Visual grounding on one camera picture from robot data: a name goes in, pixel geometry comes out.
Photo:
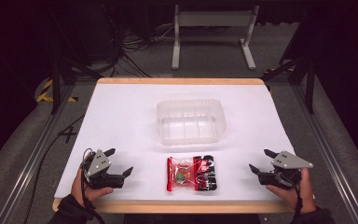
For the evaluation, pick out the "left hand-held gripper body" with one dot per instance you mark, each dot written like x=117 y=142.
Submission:
x=99 y=163

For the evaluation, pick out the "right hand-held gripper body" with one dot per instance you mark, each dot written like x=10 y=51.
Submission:
x=289 y=162

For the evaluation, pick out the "person's left hand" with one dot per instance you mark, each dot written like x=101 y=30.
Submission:
x=82 y=193

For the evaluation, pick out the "person's right hand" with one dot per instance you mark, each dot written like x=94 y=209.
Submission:
x=303 y=197

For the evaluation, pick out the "white table sheet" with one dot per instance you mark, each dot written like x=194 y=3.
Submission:
x=124 y=118

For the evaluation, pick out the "red and black snack packet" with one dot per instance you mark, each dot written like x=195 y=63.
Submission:
x=191 y=172

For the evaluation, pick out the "black metal stand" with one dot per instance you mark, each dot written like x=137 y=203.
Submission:
x=56 y=87
x=309 y=90

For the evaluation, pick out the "clear plastic container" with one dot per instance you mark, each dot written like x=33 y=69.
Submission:
x=190 y=123

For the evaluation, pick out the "dark equipment box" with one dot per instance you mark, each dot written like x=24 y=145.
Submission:
x=101 y=31

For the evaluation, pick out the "white metal stand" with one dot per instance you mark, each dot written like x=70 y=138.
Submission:
x=213 y=18

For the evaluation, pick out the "aluminium frame rail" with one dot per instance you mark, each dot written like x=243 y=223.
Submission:
x=326 y=149
x=34 y=152

